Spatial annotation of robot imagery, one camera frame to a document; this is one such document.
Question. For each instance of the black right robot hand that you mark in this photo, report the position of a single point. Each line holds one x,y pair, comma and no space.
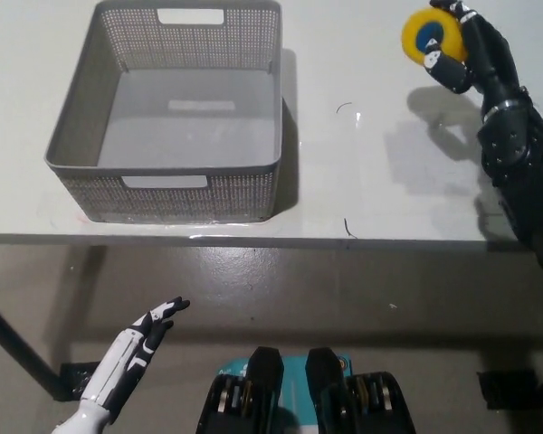
491,54

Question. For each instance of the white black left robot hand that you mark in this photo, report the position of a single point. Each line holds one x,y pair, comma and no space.
122,357

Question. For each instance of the yellow ball with blue spot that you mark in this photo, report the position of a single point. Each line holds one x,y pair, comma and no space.
450,34

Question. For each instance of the black metal table leg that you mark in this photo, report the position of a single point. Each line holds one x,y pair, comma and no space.
22,348

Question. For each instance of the grey perforated plastic basket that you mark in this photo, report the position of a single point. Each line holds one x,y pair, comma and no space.
172,199

